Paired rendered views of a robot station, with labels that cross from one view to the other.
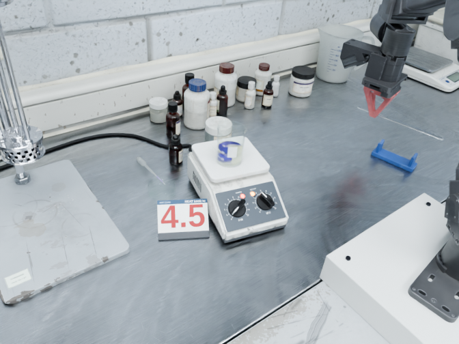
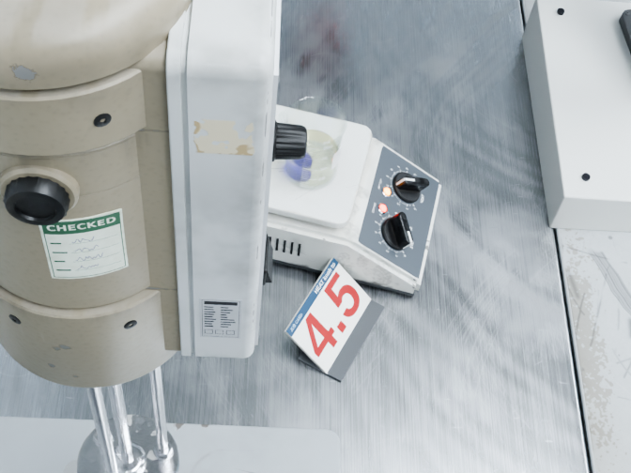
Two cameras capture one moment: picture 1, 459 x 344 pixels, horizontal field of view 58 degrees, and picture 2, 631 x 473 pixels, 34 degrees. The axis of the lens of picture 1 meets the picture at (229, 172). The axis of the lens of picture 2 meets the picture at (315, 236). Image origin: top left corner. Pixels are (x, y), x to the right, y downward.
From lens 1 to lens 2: 0.64 m
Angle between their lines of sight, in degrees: 42
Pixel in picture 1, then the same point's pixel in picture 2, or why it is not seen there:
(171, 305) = (483, 436)
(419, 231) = (594, 65)
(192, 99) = not seen: hidden behind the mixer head
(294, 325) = (603, 312)
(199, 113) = not seen: hidden behind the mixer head
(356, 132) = not seen: outside the picture
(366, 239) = (569, 131)
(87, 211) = (197, 454)
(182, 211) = (324, 310)
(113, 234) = (288, 441)
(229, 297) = (514, 356)
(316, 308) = (593, 268)
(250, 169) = (357, 158)
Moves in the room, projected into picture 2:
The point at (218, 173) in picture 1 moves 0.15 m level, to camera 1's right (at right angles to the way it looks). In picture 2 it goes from (334, 205) to (433, 113)
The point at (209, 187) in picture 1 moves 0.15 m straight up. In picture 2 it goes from (335, 238) to (354, 132)
